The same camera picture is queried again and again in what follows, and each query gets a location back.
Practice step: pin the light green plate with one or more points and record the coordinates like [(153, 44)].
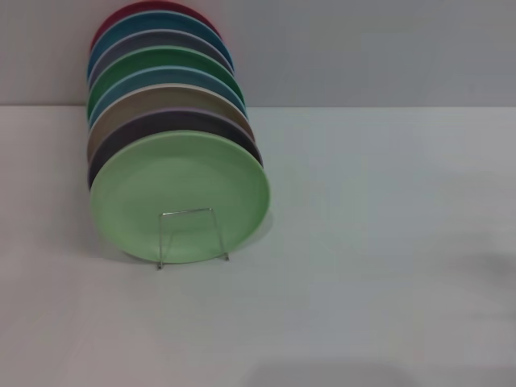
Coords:
[(181, 181)]

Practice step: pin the lilac purple plate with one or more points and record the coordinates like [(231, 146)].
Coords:
[(133, 129)]

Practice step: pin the beige plate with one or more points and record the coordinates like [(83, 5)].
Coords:
[(133, 106)]

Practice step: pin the teal plate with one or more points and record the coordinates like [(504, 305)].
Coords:
[(133, 82)]

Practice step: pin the dark green plate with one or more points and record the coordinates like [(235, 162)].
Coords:
[(133, 62)]

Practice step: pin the greyish lavender plate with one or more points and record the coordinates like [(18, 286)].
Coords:
[(129, 42)]

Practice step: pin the blue plate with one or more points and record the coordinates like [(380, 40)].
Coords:
[(129, 25)]

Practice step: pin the red plate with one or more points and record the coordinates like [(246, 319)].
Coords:
[(117, 14)]

